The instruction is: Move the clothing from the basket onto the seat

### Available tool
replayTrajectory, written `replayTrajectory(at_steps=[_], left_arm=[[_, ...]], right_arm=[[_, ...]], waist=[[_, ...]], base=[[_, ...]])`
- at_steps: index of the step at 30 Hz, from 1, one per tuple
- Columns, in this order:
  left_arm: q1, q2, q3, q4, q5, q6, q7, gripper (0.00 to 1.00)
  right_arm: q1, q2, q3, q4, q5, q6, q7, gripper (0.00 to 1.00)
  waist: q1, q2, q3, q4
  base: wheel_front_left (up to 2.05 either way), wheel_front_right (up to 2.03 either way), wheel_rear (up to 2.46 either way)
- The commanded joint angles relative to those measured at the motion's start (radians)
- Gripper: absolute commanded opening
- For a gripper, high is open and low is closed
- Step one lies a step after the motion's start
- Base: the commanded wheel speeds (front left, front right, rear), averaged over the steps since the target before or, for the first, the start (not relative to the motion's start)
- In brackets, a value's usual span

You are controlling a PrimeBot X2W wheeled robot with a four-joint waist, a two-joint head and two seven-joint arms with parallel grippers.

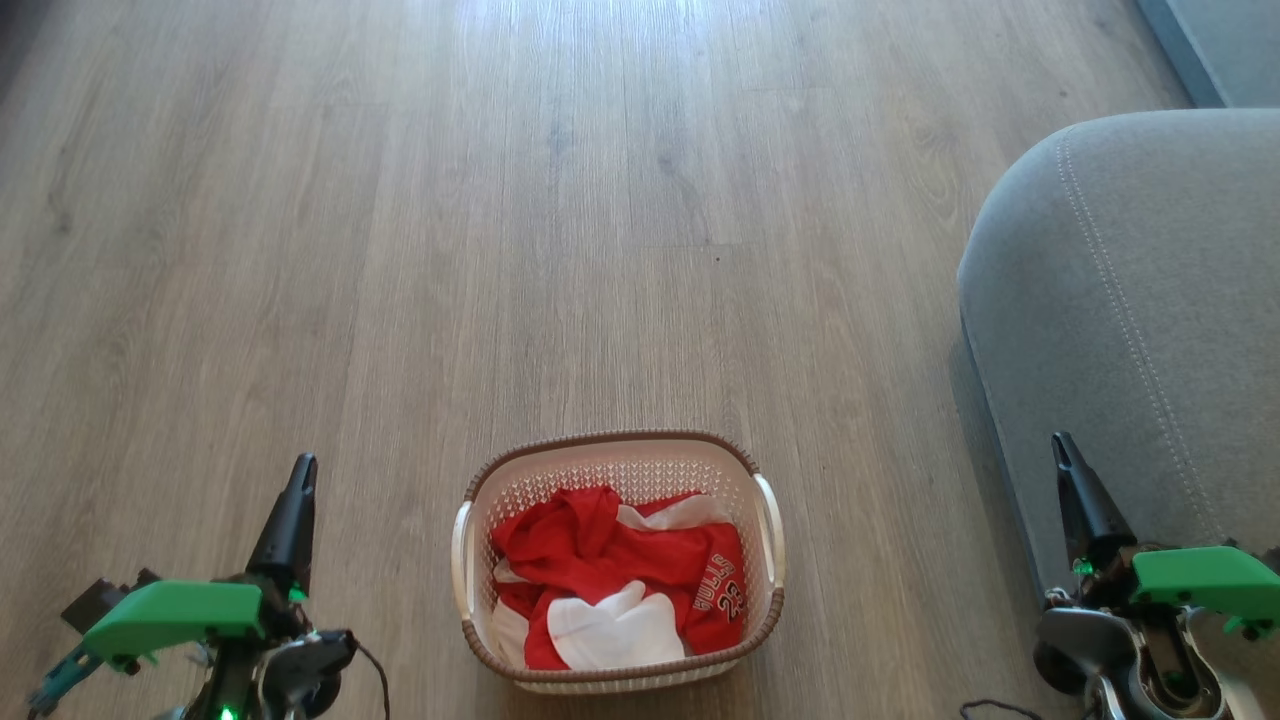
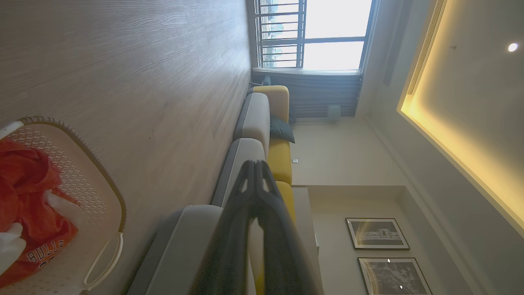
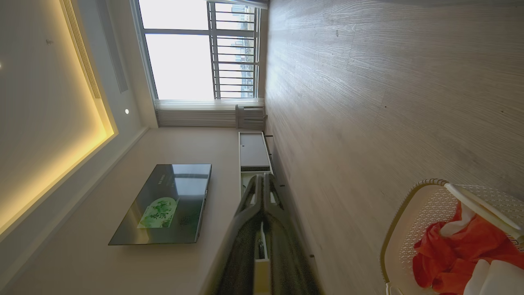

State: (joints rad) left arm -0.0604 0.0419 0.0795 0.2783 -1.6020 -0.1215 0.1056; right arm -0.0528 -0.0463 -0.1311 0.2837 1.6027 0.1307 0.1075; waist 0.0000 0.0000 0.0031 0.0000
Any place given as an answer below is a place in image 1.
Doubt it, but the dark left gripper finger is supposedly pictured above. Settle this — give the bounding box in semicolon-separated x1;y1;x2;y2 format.
246;453;319;601

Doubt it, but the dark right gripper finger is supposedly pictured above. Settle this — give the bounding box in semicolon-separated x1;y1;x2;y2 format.
1051;432;1138;576

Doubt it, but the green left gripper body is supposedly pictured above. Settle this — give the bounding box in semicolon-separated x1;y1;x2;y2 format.
83;575;309;720

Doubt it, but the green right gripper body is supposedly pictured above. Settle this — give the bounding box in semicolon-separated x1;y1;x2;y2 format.
1076;543;1280;638

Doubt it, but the red printed basketball jersey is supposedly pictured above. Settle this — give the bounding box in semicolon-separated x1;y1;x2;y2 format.
488;485;748;658

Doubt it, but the red garment with white lining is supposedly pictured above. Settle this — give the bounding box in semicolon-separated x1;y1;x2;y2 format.
493;578;691;672

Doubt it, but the grey fabric sofa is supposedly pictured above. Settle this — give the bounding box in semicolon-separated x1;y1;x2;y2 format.
956;108;1280;720

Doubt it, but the white brown-rimmed laundry basket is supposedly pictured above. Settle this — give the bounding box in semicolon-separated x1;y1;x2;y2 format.
450;430;787;696

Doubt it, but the grey blue furniture panel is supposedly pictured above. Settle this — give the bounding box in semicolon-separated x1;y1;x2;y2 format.
1136;0;1280;109

